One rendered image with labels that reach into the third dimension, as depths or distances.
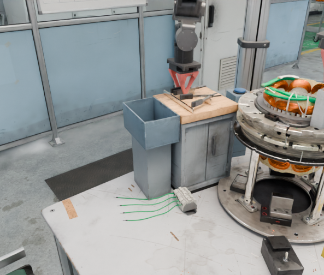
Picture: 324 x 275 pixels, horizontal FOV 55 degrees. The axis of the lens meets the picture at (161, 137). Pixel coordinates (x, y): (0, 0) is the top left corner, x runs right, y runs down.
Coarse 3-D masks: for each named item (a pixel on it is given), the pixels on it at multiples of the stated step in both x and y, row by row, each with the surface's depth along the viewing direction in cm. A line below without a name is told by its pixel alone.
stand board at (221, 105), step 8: (200, 88) 106; (208, 88) 106; (160, 96) 100; (176, 96) 100; (168, 104) 94; (176, 104) 94; (208, 104) 94; (216, 104) 93; (224, 104) 93; (232, 104) 93; (176, 112) 88; (184, 112) 88; (200, 112) 88; (208, 112) 89; (216, 112) 91; (224, 112) 92; (232, 112) 94; (184, 120) 87; (192, 120) 88
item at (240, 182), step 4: (240, 176) 100; (236, 180) 99; (240, 180) 98; (244, 180) 98; (232, 184) 98; (236, 184) 98; (240, 184) 97; (244, 184) 96; (240, 188) 97; (244, 188) 97
